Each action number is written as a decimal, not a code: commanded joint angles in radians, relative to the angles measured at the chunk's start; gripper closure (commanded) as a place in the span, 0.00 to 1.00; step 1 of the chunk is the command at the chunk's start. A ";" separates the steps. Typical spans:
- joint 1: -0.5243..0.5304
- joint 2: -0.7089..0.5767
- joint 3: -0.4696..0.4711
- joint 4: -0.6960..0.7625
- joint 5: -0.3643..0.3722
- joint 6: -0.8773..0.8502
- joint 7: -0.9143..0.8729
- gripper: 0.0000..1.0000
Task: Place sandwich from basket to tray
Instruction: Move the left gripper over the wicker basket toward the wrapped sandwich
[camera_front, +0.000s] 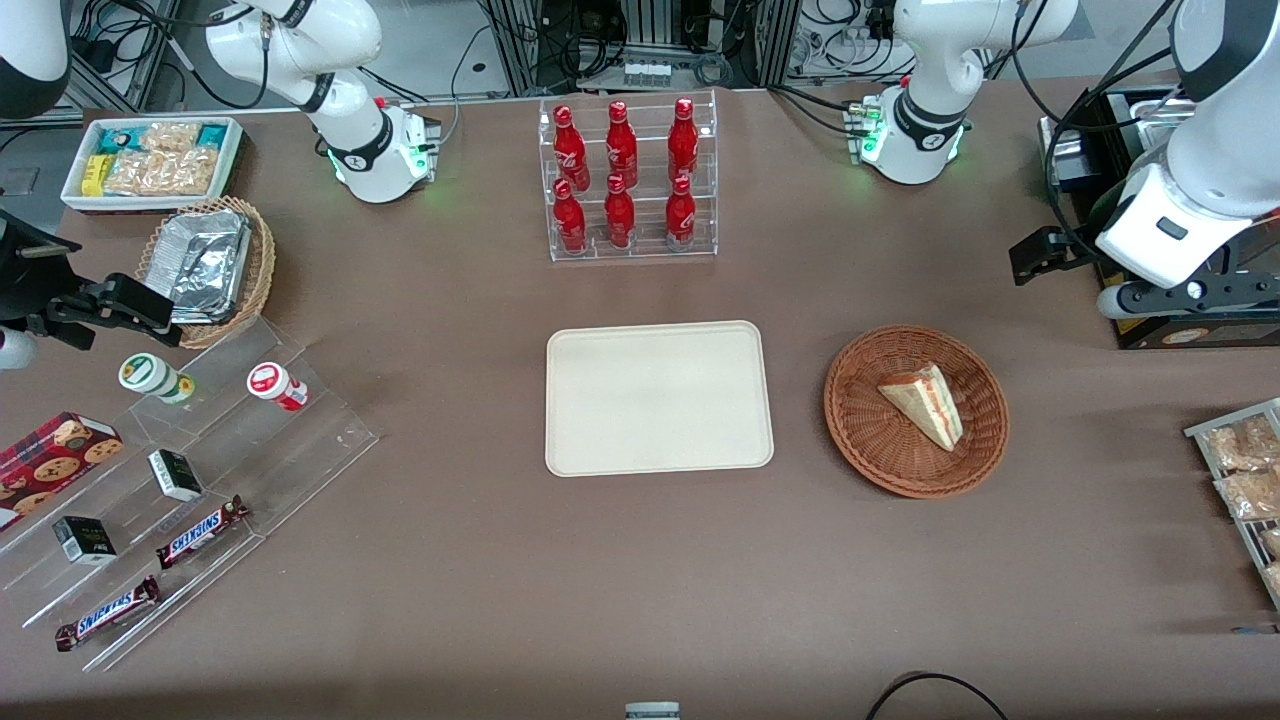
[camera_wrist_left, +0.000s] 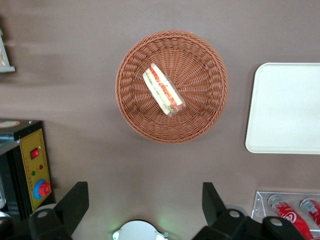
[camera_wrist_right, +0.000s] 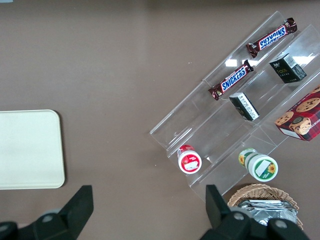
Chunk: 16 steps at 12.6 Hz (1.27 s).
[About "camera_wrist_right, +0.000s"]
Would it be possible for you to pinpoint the clear acrylic stepped display stand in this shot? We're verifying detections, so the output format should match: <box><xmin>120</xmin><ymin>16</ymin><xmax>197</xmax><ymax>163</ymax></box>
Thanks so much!
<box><xmin>149</xmin><ymin>10</ymin><xmax>320</xmax><ymax>204</ymax></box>

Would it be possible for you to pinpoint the green white sunflower cup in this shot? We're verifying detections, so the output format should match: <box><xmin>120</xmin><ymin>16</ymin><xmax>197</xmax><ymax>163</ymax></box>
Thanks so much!
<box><xmin>237</xmin><ymin>147</ymin><xmax>279</xmax><ymax>182</ymax></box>

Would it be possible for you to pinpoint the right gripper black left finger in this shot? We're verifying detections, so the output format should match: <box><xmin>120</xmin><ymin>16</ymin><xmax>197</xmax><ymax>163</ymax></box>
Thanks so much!
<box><xmin>17</xmin><ymin>184</ymin><xmax>95</xmax><ymax>240</ymax></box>

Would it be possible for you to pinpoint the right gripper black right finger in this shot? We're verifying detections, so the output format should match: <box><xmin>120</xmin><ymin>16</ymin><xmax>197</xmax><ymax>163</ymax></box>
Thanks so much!
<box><xmin>199</xmin><ymin>184</ymin><xmax>252</xmax><ymax>240</ymax></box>

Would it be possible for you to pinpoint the small black carton box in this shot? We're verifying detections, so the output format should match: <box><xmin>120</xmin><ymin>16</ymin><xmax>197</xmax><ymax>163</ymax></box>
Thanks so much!
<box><xmin>228</xmin><ymin>91</ymin><xmax>260</xmax><ymax>122</ymax></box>
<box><xmin>269</xmin><ymin>52</ymin><xmax>308</xmax><ymax>85</ymax></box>

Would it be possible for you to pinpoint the Snickers chocolate bar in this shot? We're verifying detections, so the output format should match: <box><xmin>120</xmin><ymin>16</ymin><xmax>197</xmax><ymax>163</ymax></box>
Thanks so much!
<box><xmin>245</xmin><ymin>17</ymin><xmax>298</xmax><ymax>59</ymax></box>
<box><xmin>208</xmin><ymin>59</ymin><xmax>255</xmax><ymax>101</ymax></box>

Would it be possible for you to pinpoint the red white yogurt cup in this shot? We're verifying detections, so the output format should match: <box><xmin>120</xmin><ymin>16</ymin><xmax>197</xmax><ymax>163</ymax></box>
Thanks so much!
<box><xmin>176</xmin><ymin>144</ymin><xmax>203</xmax><ymax>174</ymax></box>

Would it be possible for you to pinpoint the red chocolate chip cookie box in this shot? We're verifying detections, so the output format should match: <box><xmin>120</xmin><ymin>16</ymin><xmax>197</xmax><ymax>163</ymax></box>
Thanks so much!
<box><xmin>274</xmin><ymin>84</ymin><xmax>320</xmax><ymax>142</ymax></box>

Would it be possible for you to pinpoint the light tan wicker basket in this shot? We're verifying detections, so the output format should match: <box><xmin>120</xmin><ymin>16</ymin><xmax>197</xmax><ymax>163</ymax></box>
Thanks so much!
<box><xmin>227</xmin><ymin>183</ymin><xmax>304</xmax><ymax>231</ymax></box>

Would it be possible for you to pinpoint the cream rectangular plastic tray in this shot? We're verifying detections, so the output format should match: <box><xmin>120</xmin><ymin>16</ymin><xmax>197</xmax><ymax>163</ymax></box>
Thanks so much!
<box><xmin>0</xmin><ymin>109</ymin><xmax>66</xmax><ymax>190</ymax></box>

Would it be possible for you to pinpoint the silver foil snack packet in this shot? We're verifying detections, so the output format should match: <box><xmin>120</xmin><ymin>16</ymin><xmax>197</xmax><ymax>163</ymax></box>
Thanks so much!
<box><xmin>236</xmin><ymin>199</ymin><xmax>300</xmax><ymax>227</ymax></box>

